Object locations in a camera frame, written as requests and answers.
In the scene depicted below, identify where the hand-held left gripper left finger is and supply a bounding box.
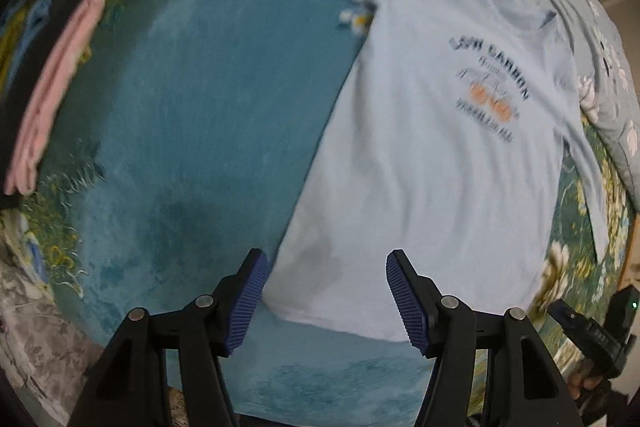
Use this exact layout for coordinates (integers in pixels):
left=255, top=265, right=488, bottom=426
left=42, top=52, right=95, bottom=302
left=67, top=249, right=271, bottom=427

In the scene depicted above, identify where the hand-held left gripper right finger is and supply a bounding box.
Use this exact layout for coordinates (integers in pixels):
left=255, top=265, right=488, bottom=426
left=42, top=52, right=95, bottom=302
left=385, top=249, right=586, bottom=427

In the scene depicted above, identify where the light blue printed T-shirt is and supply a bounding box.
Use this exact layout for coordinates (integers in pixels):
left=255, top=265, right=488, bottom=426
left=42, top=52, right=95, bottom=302
left=127, top=0, right=608, bottom=343

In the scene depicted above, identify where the person's right hand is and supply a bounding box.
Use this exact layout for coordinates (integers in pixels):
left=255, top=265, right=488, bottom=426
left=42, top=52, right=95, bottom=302
left=567, top=369, right=608, bottom=408

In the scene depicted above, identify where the teal floral bed sheet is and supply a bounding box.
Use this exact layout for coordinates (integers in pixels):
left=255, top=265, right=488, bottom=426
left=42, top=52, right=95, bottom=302
left=0, top=0, right=640, bottom=427

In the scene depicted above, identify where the grey patterned lace cloth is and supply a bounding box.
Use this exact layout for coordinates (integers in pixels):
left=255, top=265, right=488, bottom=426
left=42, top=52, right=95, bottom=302
left=0, top=257, right=101, bottom=403

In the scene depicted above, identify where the pink folded cloth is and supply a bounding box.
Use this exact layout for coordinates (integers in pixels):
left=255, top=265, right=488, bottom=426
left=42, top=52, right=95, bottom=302
left=5, top=0, right=106, bottom=196

